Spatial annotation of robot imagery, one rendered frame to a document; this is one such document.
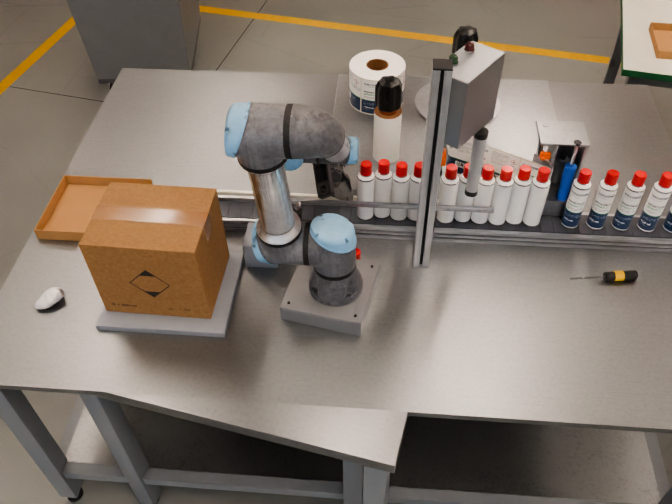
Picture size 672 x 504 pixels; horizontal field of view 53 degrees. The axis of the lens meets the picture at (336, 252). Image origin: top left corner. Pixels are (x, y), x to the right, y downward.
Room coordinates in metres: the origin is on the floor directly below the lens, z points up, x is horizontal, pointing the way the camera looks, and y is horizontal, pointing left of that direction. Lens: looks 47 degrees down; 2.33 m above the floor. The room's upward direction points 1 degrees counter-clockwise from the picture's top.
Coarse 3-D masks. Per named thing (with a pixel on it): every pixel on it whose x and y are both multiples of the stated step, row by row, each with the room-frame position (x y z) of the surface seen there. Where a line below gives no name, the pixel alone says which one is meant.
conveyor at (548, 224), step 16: (224, 208) 1.55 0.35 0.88; (240, 208) 1.55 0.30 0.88; (256, 208) 1.55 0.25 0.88; (304, 208) 1.54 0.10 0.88; (320, 208) 1.54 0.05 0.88; (336, 208) 1.54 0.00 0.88; (352, 208) 1.54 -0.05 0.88; (384, 224) 1.46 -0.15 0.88; (400, 224) 1.47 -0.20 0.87; (448, 224) 1.46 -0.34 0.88; (464, 224) 1.46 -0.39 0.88; (544, 224) 1.45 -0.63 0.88; (560, 224) 1.45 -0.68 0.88; (608, 224) 1.44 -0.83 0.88
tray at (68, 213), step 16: (64, 176) 1.74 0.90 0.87; (80, 176) 1.74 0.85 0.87; (64, 192) 1.70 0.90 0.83; (80, 192) 1.70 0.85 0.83; (96, 192) 1.69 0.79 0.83; (48, 208) 1.59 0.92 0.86; (64, 208) 1.62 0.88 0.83; (80, 208) 1.62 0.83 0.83; (48, 224) 1.55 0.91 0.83; (64, 224) 1.54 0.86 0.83; (80, 224) 1.54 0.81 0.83
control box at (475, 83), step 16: (480, 48) 1.45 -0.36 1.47; (464, 64) 1.39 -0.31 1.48; (480, 64) 1.38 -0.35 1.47; (496, 64) 1.40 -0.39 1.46; (464, 80) 1.32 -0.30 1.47; (480, 80) 1.35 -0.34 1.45; (496, 80) 1.42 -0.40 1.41; (464, 96) 1.31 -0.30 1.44; (480, 96) 1.36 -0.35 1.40; (496, 96) 1.43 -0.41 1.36; (448, 112) 1.33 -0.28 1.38; (464, 112) 1.31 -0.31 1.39; (480, 112) 1.37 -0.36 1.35; (448, 128) 1.33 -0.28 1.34; (464, 128) 1.32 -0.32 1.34; (480, 128) 1.38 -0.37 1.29; (448, 144) 1.32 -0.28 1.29
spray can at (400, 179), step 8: (400, 168) 1.48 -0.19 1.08; (392, 176) 1.50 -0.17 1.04; (400, 176) 1.48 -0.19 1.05; (408, 176) 1.49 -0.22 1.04; (392, 184) 1.49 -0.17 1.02; (400, 184) 1.47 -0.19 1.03; (408, 184) 1.48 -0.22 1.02; (392, 192) 1.49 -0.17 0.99; (400, 192) 1.47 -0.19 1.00; (408, 192) 1.49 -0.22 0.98; (392, 200) 1.49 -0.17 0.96; (400, 200) 1.47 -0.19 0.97; (392, 216) 1.48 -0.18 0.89; (400, 216) 1.47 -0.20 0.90
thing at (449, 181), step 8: (448, 168) 1.48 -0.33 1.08; (456, 168) 1.48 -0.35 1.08; (448, 176) 1.47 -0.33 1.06; (456, 176) 1.48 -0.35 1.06; (448, 184) 1.46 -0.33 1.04; (456, 184) 1.46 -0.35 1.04; (440, 192) 1.48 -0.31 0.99; (448, 192) 1.46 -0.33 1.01; (456, 192) 1.47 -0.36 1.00; (440, 200) 1.47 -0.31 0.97; (448, 200) 1.46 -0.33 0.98; (440, 216) 1.47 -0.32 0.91; (448, 216) 1.46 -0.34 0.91
